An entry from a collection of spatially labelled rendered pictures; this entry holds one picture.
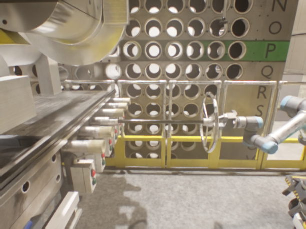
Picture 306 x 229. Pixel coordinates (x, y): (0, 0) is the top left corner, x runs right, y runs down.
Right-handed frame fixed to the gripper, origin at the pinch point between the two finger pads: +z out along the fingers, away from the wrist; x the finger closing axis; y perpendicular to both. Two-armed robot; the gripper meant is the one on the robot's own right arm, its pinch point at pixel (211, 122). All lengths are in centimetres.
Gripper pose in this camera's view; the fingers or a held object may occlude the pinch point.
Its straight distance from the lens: 123.6
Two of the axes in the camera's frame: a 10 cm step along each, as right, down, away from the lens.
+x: 0.1, 6.8, 7.4
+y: -0.2, 7.4, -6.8
